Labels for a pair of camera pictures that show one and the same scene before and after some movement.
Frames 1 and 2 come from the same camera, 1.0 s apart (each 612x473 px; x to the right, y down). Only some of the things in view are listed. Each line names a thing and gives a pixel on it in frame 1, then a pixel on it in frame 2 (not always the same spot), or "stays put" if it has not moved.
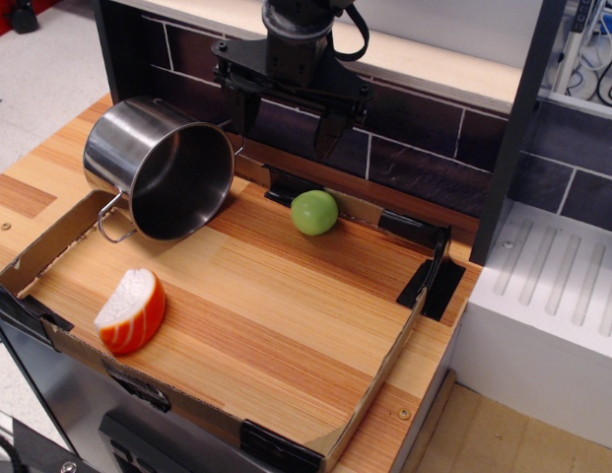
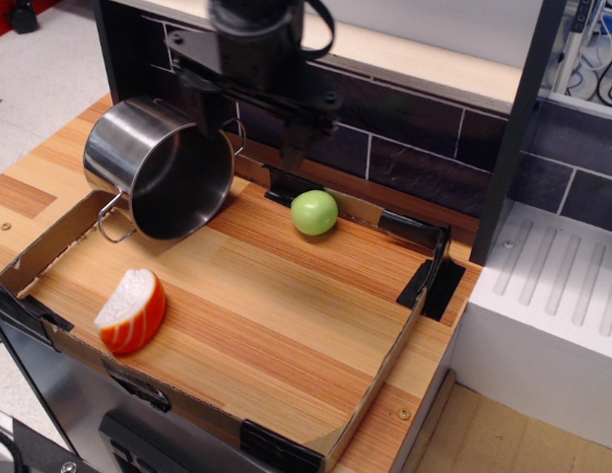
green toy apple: (314, 213) stays put
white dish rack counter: (542, 328) stays put
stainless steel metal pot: (173, 171) stays put
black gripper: (299, 66) -> (270, 68)
